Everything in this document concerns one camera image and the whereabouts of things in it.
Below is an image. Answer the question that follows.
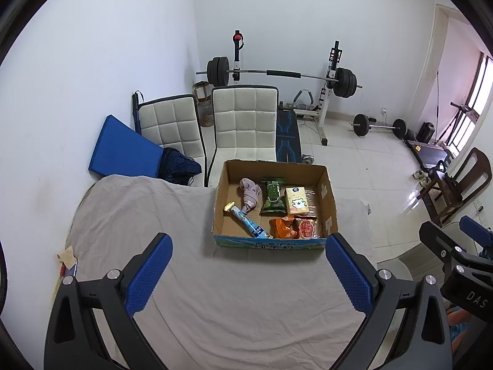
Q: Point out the dark wooden chair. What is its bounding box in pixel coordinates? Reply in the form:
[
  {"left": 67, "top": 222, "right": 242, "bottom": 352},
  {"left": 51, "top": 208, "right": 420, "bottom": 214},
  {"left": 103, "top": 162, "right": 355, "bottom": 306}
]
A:
[{"left": 417, "top": 147, "right": 493, "bottom": 227}]

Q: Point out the red snack packet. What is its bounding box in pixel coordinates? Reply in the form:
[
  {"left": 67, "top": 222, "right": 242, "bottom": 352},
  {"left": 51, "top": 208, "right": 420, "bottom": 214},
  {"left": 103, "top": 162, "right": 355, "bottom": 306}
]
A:
[{"left": 295, "top": 218, "right": 321, "bottom": 240}]

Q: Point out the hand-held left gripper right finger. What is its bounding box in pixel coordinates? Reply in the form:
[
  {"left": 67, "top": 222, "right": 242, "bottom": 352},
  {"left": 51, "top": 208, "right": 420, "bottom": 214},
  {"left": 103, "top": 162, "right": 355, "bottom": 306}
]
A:
[{"left": 325, "top": 232, "right": 453, "bottom": 370}]

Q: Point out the blue foam mat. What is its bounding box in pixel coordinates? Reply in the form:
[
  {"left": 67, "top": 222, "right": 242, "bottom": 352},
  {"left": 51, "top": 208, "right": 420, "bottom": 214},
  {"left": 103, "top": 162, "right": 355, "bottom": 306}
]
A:
[{"left": 88, "top": 114, "right": 164, "bottom": 180}]

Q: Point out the black weight bench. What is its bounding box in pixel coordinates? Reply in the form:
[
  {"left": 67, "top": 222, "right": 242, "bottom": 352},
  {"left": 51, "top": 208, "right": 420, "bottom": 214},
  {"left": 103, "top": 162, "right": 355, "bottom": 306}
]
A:
[{"left": 275, "top": 109, "right": 303, "bottom": 162}]

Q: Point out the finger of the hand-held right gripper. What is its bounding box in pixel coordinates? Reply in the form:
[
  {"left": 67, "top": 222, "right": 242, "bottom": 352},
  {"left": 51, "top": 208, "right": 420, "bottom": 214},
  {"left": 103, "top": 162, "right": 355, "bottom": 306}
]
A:
[
  {"left": 460, "top": 216, "right": 493, "bottom": 245},
  {"left": 419, "top": 221, "right": 468, "bottom": 274}
]

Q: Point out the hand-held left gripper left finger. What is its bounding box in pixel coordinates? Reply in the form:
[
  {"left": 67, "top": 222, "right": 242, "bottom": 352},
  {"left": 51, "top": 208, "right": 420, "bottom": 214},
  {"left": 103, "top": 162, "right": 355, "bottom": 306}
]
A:
[{"left": 44, "top": 232, "right": 173, "bottom": 370}]

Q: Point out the black treadmill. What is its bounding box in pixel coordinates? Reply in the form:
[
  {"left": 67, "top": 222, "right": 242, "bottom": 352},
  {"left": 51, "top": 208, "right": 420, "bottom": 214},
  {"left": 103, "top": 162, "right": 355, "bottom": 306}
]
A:
[{"left": 404, "top": 139, "right": 451, "bottom": 170}]

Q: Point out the window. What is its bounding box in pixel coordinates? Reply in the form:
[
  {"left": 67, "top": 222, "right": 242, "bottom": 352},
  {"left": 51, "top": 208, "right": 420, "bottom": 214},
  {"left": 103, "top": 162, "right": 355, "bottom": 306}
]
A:
[{"left": 450, "top": 52, "right": 493, "bottom": 158}]

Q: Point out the grey tablecloth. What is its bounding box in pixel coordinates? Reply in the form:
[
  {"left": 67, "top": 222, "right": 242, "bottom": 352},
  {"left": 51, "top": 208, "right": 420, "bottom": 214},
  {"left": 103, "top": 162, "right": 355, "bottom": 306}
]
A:
[{"left": 67, "top": 175, "right": 380, "bottom": 370}]

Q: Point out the black stand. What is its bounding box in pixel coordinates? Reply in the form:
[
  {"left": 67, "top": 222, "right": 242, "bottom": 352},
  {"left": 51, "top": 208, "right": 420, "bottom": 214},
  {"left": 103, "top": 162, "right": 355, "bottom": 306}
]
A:
[{"left": 450, "top": 102, "right": 478, "bottom": 139}]

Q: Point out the yellow tissue pack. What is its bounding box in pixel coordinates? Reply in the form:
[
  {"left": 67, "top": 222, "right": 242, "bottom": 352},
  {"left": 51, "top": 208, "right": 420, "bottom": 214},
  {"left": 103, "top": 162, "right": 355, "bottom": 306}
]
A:
[{"left": 284, "top": 186, "right": 312, "bottom": 216}]

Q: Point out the green snack packet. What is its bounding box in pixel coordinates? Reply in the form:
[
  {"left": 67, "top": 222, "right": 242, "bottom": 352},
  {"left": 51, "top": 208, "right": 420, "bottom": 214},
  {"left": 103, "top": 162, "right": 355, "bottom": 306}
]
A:
[{"left": 259, "top": 177, "right": 287, "bottom": 216}]

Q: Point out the short barbell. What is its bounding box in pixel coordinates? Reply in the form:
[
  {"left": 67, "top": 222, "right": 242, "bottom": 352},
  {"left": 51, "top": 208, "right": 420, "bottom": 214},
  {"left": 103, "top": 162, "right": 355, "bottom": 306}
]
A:
[{"left": 350, "top": 113, "right": 408, "bottom": 139}]

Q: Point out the grey exercise handle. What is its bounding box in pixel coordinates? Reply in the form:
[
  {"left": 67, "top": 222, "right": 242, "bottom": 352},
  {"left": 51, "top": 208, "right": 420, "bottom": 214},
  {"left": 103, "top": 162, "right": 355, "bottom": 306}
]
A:
[{"left": 295, "top": 88, "right": 314, "bottom": 110}]

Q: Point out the white bench press rack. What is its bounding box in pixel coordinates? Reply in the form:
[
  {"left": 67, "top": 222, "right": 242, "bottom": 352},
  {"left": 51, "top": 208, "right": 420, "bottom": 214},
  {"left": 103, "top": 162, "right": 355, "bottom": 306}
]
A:
[{"left": 231, "top": 30, "right": 343, "bottom": 147}]

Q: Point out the long barbell with black plates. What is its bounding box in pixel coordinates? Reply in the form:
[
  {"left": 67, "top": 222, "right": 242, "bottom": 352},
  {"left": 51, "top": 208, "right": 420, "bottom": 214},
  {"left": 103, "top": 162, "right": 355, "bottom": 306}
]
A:
[{"left": 195, "top": 56, "right": 363, "bottom": 99}]

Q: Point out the brown jar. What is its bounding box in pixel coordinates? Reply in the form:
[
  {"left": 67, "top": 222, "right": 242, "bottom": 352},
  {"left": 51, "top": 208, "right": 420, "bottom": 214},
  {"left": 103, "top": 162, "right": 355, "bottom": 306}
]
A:
[{"left": 193, "top": 81, "right": 214, "bottom": 128}]

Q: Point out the orange snack packet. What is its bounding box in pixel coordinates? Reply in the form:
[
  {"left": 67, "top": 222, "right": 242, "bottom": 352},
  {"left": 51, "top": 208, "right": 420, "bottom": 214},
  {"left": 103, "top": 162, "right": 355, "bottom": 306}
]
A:
[{"left": 268, "top": 216, "right": 298, "bottom": 240}]

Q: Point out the tan paper scrap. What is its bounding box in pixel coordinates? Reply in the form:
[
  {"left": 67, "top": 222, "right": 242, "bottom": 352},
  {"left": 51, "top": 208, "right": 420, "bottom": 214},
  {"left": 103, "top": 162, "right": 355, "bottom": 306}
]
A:
[{"left": 57, "top": 246, "right": 78, "bottom": 268}]

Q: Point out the pink cloth bundle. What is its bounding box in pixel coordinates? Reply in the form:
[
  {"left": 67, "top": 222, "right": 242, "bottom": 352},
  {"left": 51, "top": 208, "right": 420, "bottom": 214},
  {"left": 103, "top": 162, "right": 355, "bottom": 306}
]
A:
[{"left": 239, "top": 178, "right": 263, "bottom": 213}]

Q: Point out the dark blue garment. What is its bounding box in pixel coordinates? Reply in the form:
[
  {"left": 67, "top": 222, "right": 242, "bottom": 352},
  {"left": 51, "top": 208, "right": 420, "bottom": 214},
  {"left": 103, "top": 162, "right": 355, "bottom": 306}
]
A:
[{"left": 161, "top": 147, "right": 203, "bottom": 186}]

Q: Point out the cardboard box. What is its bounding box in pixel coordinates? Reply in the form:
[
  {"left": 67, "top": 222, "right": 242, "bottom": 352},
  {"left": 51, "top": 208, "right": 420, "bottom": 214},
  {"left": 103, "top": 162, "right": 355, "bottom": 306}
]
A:
[{"left": 211, "top": 159, "right": 339, "bottom": 251}]

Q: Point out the blue tube packet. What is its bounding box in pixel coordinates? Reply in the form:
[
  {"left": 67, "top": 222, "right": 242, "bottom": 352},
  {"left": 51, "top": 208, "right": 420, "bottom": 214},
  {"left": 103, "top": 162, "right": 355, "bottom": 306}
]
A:
[{"left": 223, "top": 201, "right": 275, "bottom": 239}]

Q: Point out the white quilted chair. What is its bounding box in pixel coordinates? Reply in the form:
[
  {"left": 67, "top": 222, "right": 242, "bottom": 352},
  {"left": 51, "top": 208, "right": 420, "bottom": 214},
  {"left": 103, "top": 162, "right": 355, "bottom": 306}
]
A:
[
  {"left": 136, "top": 94, "right": 206, "bottom": 170},
  {"left": 206, "top": 85, "right": 280, "bottom": 187}
]

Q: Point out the grey office chair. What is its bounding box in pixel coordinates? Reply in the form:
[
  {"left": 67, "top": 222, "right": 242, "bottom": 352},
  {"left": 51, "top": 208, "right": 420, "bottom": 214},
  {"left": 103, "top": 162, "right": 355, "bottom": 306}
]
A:
[{"left": 375, "top": 221, "right": 459, "bottom": 290}]

